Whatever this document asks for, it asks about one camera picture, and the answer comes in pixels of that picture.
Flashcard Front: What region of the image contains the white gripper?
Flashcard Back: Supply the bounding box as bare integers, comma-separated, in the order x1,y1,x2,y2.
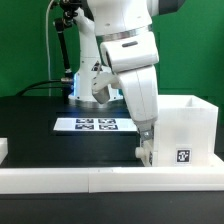
118,66,159,142

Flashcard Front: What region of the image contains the white front drawer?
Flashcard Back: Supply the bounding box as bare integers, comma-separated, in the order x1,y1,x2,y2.
135,140,154,167

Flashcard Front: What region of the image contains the white drawer cabinet box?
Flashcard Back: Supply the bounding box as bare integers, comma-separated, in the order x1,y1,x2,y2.
150,95,218,167

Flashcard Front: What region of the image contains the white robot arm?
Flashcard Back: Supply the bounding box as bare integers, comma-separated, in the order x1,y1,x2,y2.
72,0,186,141

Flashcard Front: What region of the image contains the marker tag sheet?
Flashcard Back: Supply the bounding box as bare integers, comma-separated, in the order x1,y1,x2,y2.
53,118,137,132

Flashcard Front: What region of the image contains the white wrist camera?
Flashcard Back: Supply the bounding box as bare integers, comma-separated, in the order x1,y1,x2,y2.
92,72,118,104

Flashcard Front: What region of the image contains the white front fence rail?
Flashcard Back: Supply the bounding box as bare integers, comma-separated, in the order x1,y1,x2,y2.
0,167,224,194

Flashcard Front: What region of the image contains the black cable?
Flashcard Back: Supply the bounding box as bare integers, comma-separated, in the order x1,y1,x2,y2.
14,79,74,98

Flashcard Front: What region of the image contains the white left fence rail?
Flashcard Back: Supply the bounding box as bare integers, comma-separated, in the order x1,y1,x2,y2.
0,138,8,165

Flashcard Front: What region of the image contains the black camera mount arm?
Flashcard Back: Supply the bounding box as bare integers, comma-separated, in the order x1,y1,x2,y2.
53,0,84,84

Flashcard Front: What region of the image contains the white cable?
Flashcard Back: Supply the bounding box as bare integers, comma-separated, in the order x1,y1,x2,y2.
45,0,56,98

